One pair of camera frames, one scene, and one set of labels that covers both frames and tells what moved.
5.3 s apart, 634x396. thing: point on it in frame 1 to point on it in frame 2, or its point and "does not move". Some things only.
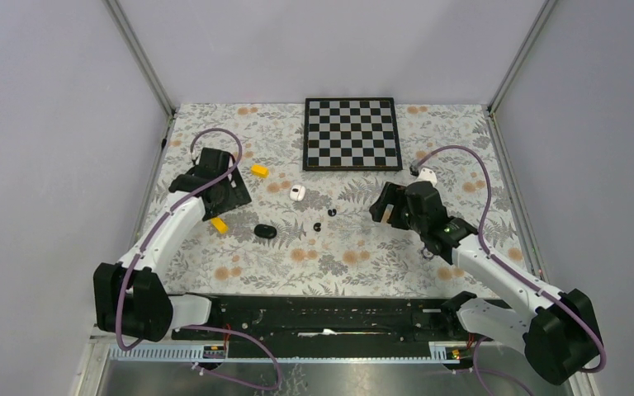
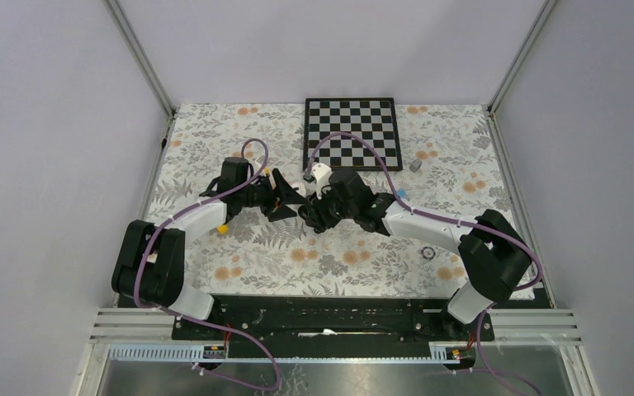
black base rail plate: [272, 319] does not move
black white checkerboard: [347, 134] does not move
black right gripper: [391, 194] to [315, 205]
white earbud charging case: [297, 192] does not move
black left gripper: [238, 195] to [282, 194]
